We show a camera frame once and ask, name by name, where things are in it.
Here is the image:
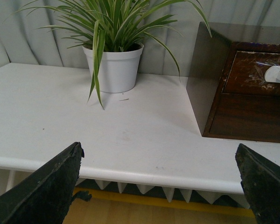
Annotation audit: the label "brown wooden drawer cabinet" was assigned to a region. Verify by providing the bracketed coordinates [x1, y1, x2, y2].
[186, 22, 280, 143]

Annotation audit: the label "white drawer handle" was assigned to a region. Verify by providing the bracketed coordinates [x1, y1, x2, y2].
[264, 66, 280, 83]

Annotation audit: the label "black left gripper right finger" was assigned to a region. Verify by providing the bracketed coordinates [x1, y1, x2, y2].
[235, 144, 280, 224]

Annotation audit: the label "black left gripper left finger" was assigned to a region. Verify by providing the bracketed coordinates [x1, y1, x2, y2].
[0, 142, 92, 224]

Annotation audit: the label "green spider plant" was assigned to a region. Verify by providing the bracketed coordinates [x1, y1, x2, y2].
[4, 0, 212, 110]

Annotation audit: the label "white plant pot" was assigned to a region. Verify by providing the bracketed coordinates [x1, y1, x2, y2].
[82, 42, 145, 94]

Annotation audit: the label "dark wooden drawer front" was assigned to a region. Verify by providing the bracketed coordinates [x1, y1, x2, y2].
[223, 51, 280, 96]

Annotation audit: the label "white table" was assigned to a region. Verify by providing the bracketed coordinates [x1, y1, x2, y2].
[0, 62, 280, 210]

